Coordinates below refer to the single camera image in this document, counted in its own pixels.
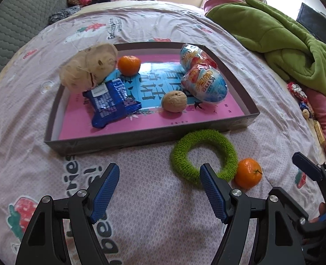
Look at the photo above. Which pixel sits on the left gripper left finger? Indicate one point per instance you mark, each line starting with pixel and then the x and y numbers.
pixel 44 241

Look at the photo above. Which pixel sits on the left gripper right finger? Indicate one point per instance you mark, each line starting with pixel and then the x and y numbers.
pixel 276 241

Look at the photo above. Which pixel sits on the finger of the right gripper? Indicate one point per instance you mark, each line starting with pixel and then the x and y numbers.
pixel 315 172
pixel 294 211

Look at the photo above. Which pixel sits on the brown walnut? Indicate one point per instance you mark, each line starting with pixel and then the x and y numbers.
pixel 174 101

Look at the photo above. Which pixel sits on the blue snack packet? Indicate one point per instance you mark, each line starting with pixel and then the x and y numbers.
pixel 110 102

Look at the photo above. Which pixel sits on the cream polka-dot scrunchie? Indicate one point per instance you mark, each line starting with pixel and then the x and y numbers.
pixel 89 68

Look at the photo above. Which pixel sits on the surprise egg toy packet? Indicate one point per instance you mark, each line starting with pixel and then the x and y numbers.
pixel 191 55

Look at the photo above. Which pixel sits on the orange mandarin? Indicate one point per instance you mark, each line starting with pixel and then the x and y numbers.
pixel 129 65
pixel 249 173

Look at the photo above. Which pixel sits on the person's hand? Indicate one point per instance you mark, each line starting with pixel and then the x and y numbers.
pixel 319 212

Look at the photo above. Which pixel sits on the small snacks pile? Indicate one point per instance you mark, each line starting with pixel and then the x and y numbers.
pixel 306 109

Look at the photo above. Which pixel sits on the green fleece blanket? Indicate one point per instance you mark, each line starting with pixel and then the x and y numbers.
pixel 288 47

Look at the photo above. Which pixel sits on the shallow grey box tray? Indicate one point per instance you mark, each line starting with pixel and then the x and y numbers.
pixel 149 136

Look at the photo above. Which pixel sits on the grey quilted headboard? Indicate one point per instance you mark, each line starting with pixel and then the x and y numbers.
pixel 20 21

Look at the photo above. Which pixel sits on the black wall television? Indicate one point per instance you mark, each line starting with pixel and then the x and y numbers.
pixel 313 21

